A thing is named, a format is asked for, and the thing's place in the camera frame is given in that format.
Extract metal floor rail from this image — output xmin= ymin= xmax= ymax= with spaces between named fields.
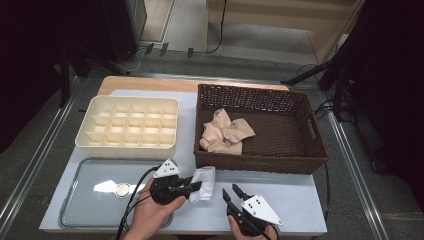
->
xmin=318 ymin=88 xmax=391 ymax=240
xmin=0 ymin=75 xmax=81 ymax=231
xmin=138 ymin=72 xmax=321 ymax=88

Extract dark curtain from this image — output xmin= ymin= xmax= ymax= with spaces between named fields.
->
xmin=328 ymin=0 xmax=424 ymax=213
xmin=0 ymin=0 xmax=111 ymax=154

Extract black cabinet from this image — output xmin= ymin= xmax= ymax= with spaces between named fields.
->
xmin=101 ymin=0 xmax=148 ymax=63

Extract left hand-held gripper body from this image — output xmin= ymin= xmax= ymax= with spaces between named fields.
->
xmin=148 ymin=158 xmax=189 ymax=206

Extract brown woven basket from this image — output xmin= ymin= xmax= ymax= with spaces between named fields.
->
xmin=193 ymin=83 xmax=330 ymax=175

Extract white ribbed sock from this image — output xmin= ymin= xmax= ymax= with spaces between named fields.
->
xmin=188 ymin=165 xmax=217 ymax=204
xmin=194 ymin=165 xmax=217 ymax=183

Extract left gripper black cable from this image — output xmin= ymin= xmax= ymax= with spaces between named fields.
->
xmin=114 ymin=165 xmax=160 ymax=240

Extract white table sheet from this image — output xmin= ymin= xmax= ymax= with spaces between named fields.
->
xmin=39 ymin=89 xmax=328 ymax=233

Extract black hanging cable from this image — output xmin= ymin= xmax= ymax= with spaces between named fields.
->
xmin=206 ymin=0 xmax=228 ymax=55

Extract cream divided storage box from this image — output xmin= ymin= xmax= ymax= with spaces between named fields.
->
xmin=74 ymin=95 xmax=180 ymax=160

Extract black metal stand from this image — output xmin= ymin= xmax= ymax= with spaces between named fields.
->
xmin=280 ymin=54 xmax=354 ymax=123

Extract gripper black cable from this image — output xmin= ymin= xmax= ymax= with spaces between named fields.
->
xmin=251 ymin=221 xmax=279 ymax=240
xmin=114 ymin=165 xmax=160 ymax=240

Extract person's left hand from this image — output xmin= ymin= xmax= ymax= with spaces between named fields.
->
xmin=128 ymin=178 xmax=188 ymax=236

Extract light wooden frame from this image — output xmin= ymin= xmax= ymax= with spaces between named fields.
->
xmin=205 ymin=0 xmax=366 ymax=65

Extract white floor cable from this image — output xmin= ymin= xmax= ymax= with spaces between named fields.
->
xmin=114 ymin=46 xmax=143 ymax=75

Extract black tripod stand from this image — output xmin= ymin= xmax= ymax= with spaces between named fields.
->
xmin=59 ymin=43 xmax=129 ymax=108

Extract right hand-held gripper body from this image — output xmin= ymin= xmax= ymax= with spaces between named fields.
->
xmin=225 ymin=194 xmax=284 ymax=238

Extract black floor cables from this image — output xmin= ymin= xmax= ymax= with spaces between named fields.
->
xmin=295 ymin=62 xmax=355 ymax=122

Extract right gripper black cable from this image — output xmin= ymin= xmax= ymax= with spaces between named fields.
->
xmin=251 ymin=221 xmax=279 ymax=240

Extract clear plastic box lid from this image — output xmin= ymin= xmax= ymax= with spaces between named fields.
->
xmin=59 ymin=157 xmax=174 ymax=230

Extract person's right hand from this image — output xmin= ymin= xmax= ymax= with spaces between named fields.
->
xmin=228 ymin=214 xmax=278 ymax=240

